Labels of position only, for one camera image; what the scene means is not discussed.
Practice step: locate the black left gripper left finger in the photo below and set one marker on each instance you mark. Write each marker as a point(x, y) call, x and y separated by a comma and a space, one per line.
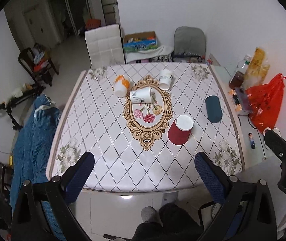
point(30, 222)

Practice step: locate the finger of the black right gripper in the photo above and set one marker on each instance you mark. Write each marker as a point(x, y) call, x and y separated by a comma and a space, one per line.
point(275, 143)

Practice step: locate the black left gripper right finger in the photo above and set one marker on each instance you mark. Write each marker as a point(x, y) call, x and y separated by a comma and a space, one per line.
point(246, 209)

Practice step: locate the red ripple paper cup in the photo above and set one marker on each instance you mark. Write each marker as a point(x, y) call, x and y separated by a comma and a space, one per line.
point(180, 130)

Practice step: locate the blue cup yellow inside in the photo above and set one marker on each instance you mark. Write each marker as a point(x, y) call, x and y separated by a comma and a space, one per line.
point(213, 109)

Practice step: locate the white floral paper cup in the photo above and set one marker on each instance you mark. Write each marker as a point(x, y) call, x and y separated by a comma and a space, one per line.
point(165, 79)

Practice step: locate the white paper cup lying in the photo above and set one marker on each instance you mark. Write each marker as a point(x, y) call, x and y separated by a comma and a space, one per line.
point(142, 95)

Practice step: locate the orange patterned white cup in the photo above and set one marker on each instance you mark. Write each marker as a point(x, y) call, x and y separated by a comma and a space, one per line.
point(121, 85)

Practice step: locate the small lighter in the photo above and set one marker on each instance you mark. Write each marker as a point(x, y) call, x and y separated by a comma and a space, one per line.
point(251, 139)

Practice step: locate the red plastic bag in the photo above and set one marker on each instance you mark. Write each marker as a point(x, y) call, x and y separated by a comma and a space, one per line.
point(265, 102)

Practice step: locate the orange white snack bag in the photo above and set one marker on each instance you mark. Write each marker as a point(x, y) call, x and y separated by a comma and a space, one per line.
point(257, 69)

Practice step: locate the blue knitted blanket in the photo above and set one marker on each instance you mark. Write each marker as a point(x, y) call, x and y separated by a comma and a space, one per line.
point(33, 145)

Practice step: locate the brown liquid bottle with label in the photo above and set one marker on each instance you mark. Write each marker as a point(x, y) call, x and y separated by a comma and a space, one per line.
point(239, 74)

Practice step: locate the black tripod stand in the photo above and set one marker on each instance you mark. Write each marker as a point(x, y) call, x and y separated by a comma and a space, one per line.
point(19, 95)

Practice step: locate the floral patterned tablecloth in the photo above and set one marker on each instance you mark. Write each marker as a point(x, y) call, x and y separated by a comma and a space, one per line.
point(130, 141)

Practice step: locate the grey cushioned chair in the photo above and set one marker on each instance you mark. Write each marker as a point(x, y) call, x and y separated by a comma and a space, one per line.
point(189, 45)

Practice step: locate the dark wooden chair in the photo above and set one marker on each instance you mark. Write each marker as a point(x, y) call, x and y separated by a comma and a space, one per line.
point(38, 64)

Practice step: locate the cardboard box with blue print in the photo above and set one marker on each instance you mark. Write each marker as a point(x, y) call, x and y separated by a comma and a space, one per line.
point(140, 42)

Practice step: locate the white padded chair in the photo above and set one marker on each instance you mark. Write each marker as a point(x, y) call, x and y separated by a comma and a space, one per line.
point(104, 46)

